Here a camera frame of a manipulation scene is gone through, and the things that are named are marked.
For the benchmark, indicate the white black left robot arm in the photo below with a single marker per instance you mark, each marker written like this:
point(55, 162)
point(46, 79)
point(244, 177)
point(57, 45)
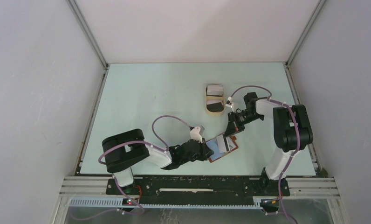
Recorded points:
point(122, 151)

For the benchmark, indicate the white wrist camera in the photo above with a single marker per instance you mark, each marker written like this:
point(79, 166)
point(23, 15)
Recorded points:
point(196, 133)
point(229, 103)

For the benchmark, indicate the brown leather card holder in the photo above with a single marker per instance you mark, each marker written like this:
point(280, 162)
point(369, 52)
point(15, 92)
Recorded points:
point(212, 144)

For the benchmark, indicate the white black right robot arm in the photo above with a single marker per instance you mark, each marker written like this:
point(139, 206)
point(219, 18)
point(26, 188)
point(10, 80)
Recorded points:
point(291, 130)

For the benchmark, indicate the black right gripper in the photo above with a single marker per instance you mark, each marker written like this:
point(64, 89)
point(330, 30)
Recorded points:
point(233, 126)

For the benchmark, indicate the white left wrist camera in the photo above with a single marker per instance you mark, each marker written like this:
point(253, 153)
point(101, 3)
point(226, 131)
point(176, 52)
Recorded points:
point(196, 133)

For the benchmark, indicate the black card in tray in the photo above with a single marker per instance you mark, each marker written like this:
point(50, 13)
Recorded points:
point(215, 107)

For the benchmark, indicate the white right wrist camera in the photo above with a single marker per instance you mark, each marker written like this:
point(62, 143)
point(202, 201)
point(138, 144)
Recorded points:
point(229, 103)

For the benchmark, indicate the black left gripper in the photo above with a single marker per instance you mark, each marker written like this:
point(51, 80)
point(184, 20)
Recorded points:
point(206, 151)

